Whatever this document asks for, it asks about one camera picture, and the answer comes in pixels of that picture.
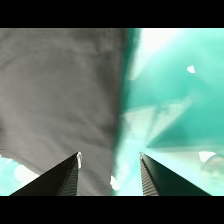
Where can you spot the grey garment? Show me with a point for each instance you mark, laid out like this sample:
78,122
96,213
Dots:
60,93

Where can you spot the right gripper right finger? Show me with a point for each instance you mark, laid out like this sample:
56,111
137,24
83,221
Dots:
160,181

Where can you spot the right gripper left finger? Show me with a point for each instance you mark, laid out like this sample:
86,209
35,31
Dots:
63,178

